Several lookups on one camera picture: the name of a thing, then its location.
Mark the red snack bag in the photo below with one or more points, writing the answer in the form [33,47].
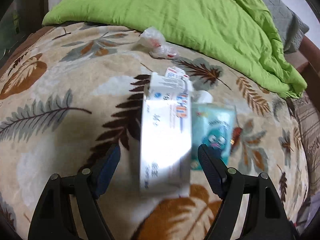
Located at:
[235,138]

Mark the small white blue box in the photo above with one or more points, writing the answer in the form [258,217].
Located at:
[177,73]

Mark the teal cartoon tissue pack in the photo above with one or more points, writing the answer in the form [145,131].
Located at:
[213,126]

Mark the crumpled clear plastic wrapper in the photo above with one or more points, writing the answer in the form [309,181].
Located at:
[157,45]

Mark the grey pillow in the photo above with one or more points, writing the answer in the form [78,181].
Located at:
[290,27]

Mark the brown wooden headboard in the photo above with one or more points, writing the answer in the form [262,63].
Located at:
[306,62]

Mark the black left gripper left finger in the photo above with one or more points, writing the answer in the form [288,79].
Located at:
[89,187]

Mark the green quilt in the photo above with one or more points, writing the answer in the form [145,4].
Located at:
[239,33]

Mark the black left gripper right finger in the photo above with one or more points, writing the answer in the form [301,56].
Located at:
[228,184]

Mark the wooden door with glass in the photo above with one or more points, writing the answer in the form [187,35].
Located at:
[19,19]

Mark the white medicine box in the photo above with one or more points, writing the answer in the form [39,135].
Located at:
[166,137]

